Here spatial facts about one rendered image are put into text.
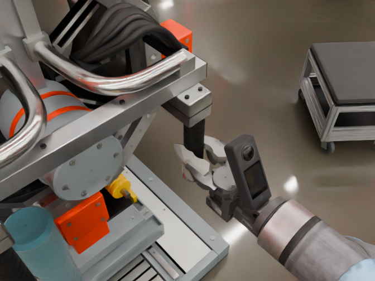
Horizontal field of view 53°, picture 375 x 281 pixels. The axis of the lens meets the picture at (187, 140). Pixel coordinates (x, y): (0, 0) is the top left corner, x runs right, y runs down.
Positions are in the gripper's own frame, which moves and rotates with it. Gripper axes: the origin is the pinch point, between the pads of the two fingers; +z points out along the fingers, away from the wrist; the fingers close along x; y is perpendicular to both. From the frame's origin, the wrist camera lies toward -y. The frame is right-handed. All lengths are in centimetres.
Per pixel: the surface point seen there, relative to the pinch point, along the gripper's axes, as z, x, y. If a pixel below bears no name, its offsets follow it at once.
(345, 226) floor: -21, 66, 83
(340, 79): 15, 99, 49
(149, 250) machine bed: 20, 0, 75
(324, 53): 30, 110, 49
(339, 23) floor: 63, 193, 83
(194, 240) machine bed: 12, 15, 75
